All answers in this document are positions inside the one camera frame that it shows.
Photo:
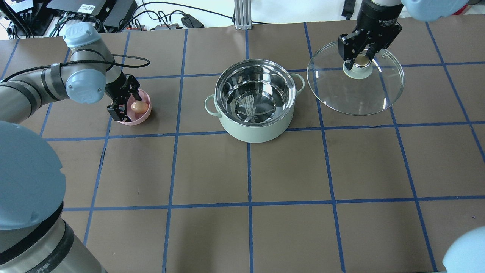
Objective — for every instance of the aluminium frame post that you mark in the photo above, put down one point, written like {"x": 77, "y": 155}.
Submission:
{"x": 242, "y": 15}

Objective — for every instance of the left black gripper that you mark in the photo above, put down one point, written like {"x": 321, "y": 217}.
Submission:
{"x": 114, "y": 87}

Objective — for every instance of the pink bowl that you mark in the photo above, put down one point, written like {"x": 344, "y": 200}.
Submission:
{"x": 140, "y": 118}

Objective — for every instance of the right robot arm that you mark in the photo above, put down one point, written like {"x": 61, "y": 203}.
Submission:
{"x": 386, "y": 12}

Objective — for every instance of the glass pot lid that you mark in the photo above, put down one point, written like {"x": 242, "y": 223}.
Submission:
{"x": 371, "y": 86}

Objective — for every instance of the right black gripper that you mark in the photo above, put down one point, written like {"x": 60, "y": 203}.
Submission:
{"x": 376, "y": 17}

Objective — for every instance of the brown egg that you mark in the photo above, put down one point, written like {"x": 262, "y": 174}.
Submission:
{"x": 139, "y": 107}

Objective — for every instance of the pale green cooking pot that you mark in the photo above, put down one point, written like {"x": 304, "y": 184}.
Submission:
{"x": 254, "y": 100}

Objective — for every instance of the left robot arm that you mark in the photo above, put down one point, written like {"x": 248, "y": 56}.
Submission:
{"x": 90, "y": 73}

